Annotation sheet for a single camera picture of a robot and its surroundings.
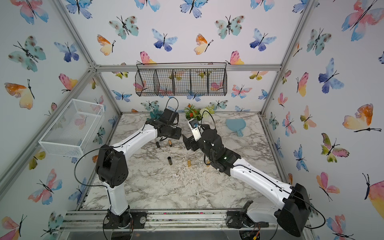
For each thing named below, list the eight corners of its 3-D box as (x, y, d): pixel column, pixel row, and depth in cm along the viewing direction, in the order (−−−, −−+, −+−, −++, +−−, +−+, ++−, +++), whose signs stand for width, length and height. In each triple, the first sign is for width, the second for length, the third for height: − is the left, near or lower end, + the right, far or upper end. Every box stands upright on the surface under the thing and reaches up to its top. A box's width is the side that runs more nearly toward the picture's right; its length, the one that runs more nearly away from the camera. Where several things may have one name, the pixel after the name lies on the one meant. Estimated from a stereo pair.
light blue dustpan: (228, 136, 109) (229, 134, 106) (226, 121, 118) (226, 118, 116) (247, 136, 109) (248, 133, 106) (243, 121, 118) (244, 118, 116)
